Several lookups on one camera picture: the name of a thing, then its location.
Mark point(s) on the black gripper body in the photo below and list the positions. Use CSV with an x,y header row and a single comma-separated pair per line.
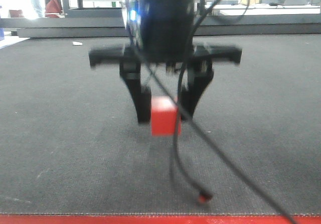
x,y
198,58

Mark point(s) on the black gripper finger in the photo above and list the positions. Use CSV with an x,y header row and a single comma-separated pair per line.
x,y
197,83
141,96

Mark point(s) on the red magnetic block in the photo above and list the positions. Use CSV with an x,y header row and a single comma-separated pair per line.
x,y
163,116

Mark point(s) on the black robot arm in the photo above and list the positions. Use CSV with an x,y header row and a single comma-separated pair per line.
x,y
162,32

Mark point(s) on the red bag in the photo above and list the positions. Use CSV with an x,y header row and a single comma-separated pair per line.
x,y
53,9

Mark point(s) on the red table edge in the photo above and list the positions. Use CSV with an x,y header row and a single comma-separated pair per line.
x,y
26,218

